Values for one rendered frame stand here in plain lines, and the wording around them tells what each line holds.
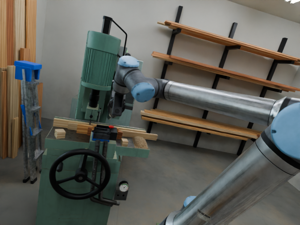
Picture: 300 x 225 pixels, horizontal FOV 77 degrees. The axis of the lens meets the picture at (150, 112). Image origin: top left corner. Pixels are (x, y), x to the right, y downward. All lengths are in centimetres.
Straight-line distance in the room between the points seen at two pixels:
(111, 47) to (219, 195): 88
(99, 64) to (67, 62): 254
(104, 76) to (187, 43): 263
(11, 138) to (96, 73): 175
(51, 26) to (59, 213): 295
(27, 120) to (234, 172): 181
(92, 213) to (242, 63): 347
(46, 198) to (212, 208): 102
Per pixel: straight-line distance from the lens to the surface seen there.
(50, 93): 381
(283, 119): 49
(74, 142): 116
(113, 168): 124
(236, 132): 371
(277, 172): 53
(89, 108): 120
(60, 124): 132
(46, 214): 147
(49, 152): 121
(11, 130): 264
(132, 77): 79
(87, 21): 358
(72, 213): 145
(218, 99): 71
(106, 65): 112
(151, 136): 135
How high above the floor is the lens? 142
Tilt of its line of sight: 15 degrees down
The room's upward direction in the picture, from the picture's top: 14 degrees clockwise
